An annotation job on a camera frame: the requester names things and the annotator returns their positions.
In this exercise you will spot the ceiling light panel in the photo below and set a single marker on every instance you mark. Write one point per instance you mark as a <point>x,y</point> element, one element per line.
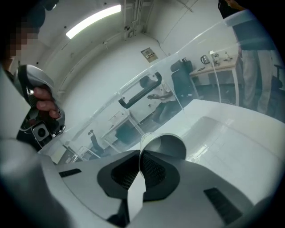
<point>93,22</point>

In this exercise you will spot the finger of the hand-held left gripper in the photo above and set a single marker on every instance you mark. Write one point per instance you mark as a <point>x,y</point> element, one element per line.
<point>33,74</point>

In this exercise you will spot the framed wall notice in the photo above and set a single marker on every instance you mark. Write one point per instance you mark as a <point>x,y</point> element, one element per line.
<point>149,54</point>

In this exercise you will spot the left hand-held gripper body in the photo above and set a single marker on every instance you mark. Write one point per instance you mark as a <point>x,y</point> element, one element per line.
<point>41,132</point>

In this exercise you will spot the white ceiling pipe bundle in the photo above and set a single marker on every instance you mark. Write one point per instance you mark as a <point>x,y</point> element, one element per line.
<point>134,20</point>

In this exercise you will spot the wooden-top desk with white legs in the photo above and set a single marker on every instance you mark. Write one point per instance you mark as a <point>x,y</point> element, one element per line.
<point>222,63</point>

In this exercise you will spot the person's head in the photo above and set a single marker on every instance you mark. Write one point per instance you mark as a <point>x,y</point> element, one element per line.
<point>22,44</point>

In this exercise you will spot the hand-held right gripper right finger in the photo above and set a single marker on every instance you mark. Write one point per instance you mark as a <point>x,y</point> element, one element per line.
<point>189,200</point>

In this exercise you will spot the black head-mounted camera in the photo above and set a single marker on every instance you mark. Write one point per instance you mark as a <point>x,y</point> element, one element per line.
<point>51,4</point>

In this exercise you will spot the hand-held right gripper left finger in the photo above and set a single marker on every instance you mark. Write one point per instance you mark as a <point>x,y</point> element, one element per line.
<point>78,196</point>

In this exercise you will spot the person's left hand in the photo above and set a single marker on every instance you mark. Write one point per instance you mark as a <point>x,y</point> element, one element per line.
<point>45,98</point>

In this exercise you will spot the clear plastic storage bin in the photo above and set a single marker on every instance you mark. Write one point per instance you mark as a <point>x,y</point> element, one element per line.
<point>222,133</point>

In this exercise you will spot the steel electric kettle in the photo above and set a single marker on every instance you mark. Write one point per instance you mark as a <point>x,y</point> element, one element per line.
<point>204,59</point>

